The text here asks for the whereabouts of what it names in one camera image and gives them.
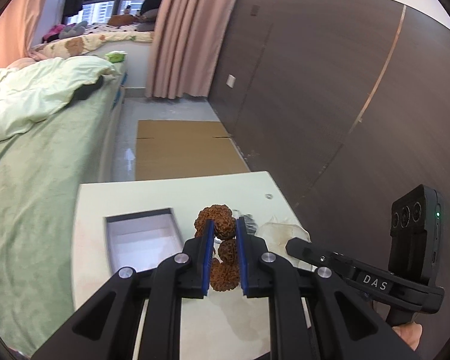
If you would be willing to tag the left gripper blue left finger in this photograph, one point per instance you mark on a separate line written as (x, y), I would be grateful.
(209, 237)

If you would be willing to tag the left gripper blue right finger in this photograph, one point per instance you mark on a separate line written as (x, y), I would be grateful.
(240, 233)

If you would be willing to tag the translucent white plastic bag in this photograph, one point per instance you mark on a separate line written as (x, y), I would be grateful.
(277, 235)

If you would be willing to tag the black jewelry box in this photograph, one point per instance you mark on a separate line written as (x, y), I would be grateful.
(141, 240)

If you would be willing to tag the person's right hand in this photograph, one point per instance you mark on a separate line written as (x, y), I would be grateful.
(410, 332)

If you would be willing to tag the flattened cardboard sheet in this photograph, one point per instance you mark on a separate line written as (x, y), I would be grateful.
(172, 149)

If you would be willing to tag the bed with green blanket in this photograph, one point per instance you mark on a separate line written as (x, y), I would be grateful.
(40, 175)

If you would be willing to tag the green tissue pack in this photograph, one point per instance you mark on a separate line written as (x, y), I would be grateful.
(116, 56)

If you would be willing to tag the pink curtain right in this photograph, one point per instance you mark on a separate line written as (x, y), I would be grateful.
(187, 39)

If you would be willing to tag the pink curtain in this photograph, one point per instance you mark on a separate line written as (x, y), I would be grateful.
(18, 23)
(187, 39)

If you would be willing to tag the pale green duvet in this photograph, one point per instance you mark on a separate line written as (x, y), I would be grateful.
(35, 92)

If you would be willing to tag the floral window seat quilt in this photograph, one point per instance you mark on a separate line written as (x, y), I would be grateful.
(94, 37)

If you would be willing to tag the pink curtain left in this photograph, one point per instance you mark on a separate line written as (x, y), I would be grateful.
(18, 23)

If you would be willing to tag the black camera module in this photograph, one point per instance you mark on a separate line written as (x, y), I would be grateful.
(416, 232)

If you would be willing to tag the white wall socket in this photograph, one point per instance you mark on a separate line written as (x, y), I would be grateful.
(230, 81)

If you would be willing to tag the dark wood wall panel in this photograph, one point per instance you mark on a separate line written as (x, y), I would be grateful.
(347, 104)

